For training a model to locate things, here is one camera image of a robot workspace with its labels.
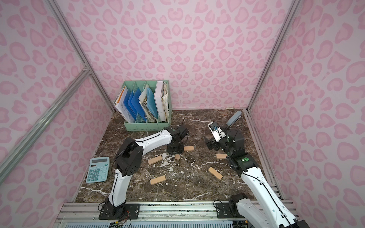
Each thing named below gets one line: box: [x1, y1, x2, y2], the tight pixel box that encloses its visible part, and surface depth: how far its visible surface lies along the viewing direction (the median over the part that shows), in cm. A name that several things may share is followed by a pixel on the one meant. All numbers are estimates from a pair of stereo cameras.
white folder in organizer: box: [153, 80, 166, 123], surface depth 99 cm
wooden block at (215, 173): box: [208, 166, 224, 181], surface depth 88 cm
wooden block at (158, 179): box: [150, 175, 166, 185], surface depth 86 cm
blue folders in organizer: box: [123, 87, 147, 123], surface depth 100 cm
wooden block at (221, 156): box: [216, 153, 228, 160], surface depth 96 cm
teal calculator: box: [86, 156, 110, 184], surface depth 88 cm
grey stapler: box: [226, 110, 242, 127], surface depth 110 cm
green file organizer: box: [121, 79, 173, 132], surface depth 102 cm
